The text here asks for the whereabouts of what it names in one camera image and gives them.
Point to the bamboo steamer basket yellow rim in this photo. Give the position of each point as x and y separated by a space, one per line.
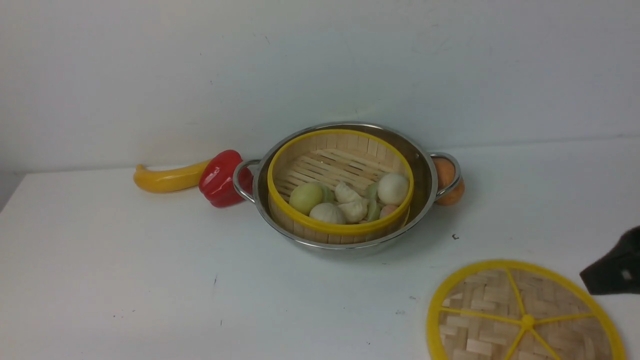
329 157

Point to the pale flat dumpling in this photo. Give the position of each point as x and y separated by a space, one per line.
355 211

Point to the pink dumpling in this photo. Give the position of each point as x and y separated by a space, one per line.
387 210

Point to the stainless steel pot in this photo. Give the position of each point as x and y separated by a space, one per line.
249 180

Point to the white dumpling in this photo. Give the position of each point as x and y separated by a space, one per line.
344 194

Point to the small green dumpling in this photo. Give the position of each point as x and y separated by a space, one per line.
374 208

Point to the white round bun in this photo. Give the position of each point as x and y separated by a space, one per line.
393 189

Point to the yellow-green bun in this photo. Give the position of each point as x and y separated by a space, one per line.
305 197

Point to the yellow banana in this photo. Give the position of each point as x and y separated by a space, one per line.
169 181

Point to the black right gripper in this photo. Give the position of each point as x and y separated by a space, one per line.
617 272

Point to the beige round bun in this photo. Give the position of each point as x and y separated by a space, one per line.
328 213

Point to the red bell pepper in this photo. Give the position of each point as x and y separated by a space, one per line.
216 182

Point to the bamboo steamer lid yellow frame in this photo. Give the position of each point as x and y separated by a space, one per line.
513 310

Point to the orange fruit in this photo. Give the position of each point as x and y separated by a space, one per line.
446 172

